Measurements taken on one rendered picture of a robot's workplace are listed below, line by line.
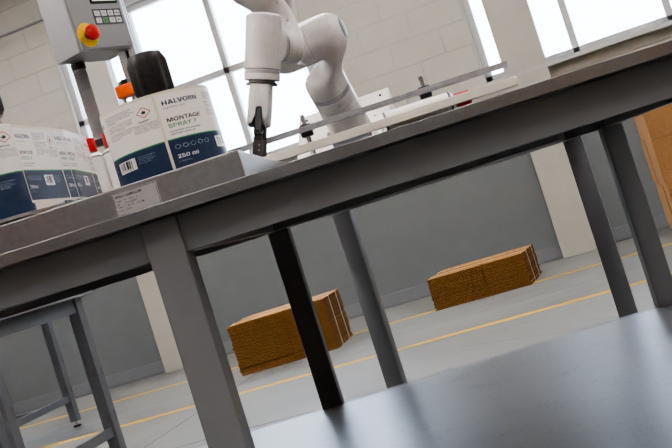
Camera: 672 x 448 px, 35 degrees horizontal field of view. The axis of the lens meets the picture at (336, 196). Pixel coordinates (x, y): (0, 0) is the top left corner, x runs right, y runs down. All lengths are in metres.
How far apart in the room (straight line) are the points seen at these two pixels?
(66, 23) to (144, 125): 0.82
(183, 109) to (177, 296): 0.35
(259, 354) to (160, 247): 4.89
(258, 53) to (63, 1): 0.49
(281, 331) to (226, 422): 4.80
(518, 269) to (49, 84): 4.20
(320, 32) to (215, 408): 1.44
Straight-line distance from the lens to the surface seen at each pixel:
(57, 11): 2.64
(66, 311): 4.46
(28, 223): 1.79
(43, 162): 2.07
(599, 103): 1.68
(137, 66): 2.23
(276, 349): 6.53
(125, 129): 1.86
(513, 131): 1.66
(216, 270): 8.31
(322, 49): 2.91
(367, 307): 3.59
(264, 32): 2.46
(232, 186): 1.63
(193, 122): 1.85
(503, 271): 6.65
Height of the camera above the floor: 0.72
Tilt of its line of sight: 1 degrees up
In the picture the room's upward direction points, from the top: 18 degrees counter-clockwise
